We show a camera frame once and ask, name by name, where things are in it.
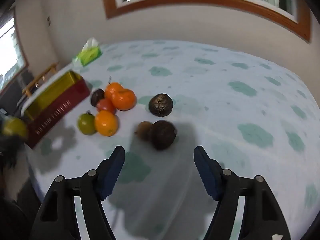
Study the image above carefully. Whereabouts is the dark wrinkled passion fruit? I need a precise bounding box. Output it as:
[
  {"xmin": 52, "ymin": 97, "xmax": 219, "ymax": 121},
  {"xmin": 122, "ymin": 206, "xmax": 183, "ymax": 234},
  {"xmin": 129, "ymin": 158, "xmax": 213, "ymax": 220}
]
[
  {"xmin": 149, "ymin": 120, "xmax": 177, "ymax": 150},
  {"xmin": 90, "ymin": 88, "xmax": 105, "ymax": 107},
  {"xmin": 149, "ymin": 93, "xmax": 173, "ymax": 117}
]

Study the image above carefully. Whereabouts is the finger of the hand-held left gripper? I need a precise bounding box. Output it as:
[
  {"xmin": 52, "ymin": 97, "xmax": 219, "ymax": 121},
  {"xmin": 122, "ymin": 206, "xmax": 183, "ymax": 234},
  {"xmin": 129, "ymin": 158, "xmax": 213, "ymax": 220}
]
[{"xmin": 0, "ymin": 132, "xmax": 25, "ymax": 170}]

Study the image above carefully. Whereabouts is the red and gold tin box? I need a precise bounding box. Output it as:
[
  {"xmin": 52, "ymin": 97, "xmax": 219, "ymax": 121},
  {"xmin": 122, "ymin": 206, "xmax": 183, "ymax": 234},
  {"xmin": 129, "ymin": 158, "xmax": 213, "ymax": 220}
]
[{"xmin": 24, "ymin": 70, "xmax": 91, "ymax": 148}]

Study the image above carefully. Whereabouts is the bright side window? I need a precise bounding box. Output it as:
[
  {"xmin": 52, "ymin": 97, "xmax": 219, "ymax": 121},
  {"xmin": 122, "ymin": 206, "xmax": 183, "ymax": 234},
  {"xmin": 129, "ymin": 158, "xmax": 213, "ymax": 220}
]
[{"xmin": 0, "ymin": 7, "xmax": 29, "ymax": 90}]

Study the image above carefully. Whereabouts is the green tissue pack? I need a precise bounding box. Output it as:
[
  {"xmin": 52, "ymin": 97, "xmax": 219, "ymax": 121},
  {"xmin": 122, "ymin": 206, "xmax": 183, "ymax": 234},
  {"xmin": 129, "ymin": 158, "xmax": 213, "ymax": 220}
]
[{"xmin": 72, "ymin": 37, "xmax": 103, "ymax": 67}]

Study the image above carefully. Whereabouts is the cloud print tablecloth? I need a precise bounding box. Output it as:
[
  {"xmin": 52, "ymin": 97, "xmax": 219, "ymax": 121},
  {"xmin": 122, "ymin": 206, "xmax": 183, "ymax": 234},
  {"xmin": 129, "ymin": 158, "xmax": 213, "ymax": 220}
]
[{"xmin": 21, "ymin": 39, "xmax": 320, "ymax": 240}]

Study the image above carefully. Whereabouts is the wooden framed window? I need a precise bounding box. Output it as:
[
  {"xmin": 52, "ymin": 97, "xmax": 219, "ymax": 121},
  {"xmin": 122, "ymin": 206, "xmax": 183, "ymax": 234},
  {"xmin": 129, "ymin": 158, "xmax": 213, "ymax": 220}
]
[{"xmin": 99, "ymin": 0, "xmax": 312, "ymax": 43}]

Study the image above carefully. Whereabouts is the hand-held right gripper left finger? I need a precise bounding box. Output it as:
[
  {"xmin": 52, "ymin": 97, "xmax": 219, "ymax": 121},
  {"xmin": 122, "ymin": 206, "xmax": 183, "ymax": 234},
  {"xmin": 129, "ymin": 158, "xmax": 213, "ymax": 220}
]
[{"xmin": 30, "ymin": 145, "xmax": 125, "ymax": 240}]

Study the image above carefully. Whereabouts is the red tomato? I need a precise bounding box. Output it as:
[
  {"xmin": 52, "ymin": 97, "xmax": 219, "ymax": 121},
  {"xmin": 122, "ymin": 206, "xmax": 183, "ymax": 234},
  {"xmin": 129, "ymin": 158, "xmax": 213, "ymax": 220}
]
[{"xmin": 97, "ymin": 98, "xmax": 117, "ymax": 114}]

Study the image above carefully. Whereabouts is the large orange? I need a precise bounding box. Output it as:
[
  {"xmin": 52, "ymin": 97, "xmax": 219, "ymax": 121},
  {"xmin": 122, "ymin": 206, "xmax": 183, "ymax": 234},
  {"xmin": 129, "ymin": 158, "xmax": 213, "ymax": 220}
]
[{"xmin": 94, "ymin": 110, "xmax": 119, "ymax": 137}]

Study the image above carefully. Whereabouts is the small brown longan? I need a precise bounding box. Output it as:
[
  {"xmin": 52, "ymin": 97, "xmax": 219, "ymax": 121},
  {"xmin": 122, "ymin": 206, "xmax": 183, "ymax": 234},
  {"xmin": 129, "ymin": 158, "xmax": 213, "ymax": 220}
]
[{"xmin": 135, "ymin": 121, "xmax": 153, "ymax": 140}]

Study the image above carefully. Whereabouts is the small tangerine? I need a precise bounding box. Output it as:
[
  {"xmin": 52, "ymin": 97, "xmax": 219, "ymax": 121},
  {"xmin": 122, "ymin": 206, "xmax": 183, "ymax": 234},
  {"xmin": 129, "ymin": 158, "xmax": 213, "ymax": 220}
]
[
  {"xmin": 111, "ymin": 89, "xmax": 137, "ymax": 111},
  {"xmin": 104, "ymin": 82, "xmax": 124, "ymax": 100}
]

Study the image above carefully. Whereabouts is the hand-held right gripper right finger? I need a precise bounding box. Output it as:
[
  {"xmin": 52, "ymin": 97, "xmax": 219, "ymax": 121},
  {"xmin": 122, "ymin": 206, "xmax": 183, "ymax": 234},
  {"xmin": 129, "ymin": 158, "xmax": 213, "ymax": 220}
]
[{"xmin": 194, "ymin": 145, "xmax": 292, "ymax": 240}]

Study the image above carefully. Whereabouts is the wooden stool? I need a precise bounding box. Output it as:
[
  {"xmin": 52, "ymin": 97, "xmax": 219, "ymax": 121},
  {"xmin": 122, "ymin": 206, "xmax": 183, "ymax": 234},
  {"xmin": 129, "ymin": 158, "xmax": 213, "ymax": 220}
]
[{"xmin": 22, "ymin": 62, "xmax": 59, "ymax": 97}]

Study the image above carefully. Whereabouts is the dark furniture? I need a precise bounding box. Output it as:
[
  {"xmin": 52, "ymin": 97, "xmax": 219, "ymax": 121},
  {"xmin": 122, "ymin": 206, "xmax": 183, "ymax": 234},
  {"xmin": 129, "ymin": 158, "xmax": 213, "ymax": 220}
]
[{"xmin": 0, "ymin": 80, "xmax": 28, "ymax": 113}]

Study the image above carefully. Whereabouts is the green tomato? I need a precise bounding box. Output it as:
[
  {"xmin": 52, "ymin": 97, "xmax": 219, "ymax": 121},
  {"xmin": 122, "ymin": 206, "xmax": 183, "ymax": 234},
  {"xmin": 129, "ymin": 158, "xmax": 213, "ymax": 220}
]
[
  {"xmin": 77, "ymin": 111, "xmax": 97, "ymax": 135},
  {"xmin": 2, "ymin": 117, "xmax": 28, "ymax": 139}
]

